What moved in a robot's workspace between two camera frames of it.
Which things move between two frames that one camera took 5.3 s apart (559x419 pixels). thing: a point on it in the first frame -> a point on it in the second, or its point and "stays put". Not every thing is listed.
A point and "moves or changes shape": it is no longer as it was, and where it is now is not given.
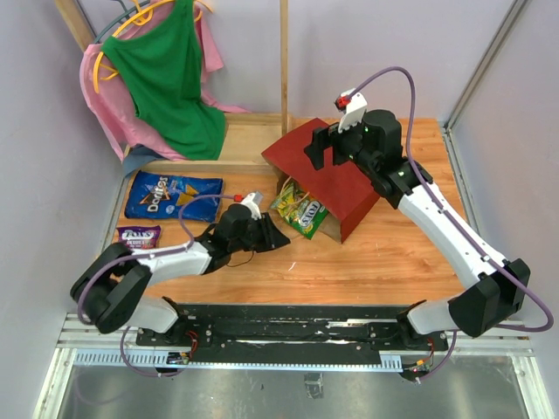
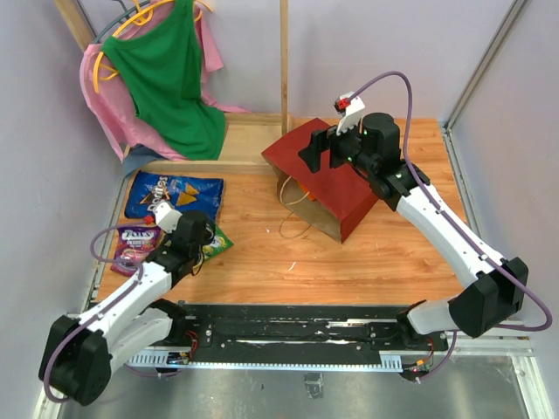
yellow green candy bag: [302, 211] moves or changes shape
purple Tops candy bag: [141, 236] stays put
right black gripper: [323, 138] stays put
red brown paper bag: [345, 190] stays put
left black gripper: [272, 237] -> [208, 234]
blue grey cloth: [137, 156] stays put
